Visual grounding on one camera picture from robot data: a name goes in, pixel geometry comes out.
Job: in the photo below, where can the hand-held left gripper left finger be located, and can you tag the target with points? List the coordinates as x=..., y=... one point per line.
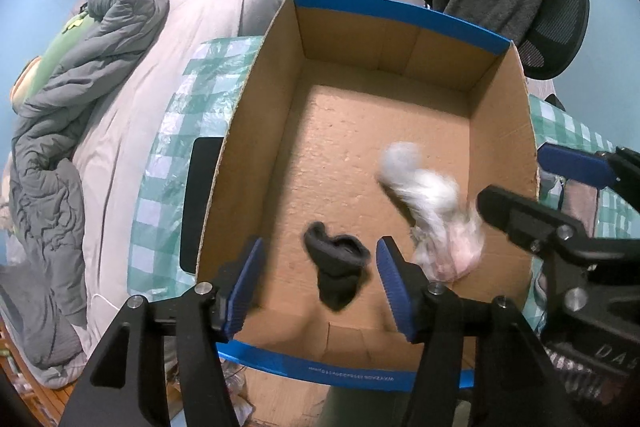
x=245, y=287

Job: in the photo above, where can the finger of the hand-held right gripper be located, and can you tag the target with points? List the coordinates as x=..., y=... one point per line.
x=575, y=164
x=520, y=212

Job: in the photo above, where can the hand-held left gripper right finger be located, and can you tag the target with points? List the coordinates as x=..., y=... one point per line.
x=392, y=287

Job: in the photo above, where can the black sock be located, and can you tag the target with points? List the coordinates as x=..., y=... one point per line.
x=340, y=267

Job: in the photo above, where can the white fluffy sock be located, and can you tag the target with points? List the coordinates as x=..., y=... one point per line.
x=430, y=202

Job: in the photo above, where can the cardboard box with blue rim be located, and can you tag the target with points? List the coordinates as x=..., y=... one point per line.
x=350, y=132

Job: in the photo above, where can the brown striped cloth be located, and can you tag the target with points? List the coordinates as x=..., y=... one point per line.
x=580, y=207

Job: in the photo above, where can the crumpled clear plastic bag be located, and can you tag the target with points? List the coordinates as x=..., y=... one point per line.
x=235, y=387

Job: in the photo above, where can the green checked plastic tablecloth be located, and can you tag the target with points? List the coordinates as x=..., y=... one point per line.
x=200, y=77

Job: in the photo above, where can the grey duvet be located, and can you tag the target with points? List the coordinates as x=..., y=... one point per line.
x=50, y=182

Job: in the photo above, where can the bed with grey sheet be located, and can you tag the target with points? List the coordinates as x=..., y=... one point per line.
x=200, y=7

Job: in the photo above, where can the green plush pillow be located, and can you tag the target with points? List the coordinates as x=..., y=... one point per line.
x=60, y=57

